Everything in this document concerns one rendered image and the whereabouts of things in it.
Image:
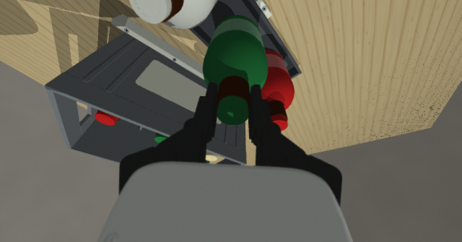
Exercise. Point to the dark grey tray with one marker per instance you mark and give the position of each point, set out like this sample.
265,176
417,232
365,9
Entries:
250,9

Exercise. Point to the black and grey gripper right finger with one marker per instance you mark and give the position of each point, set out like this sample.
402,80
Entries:
273,149

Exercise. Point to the white bottle with grey label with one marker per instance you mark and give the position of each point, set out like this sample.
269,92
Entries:
178,14

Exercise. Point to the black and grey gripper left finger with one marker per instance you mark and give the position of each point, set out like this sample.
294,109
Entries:
186,145

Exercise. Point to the red bottle with pale label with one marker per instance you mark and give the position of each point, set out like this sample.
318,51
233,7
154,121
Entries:
278,89

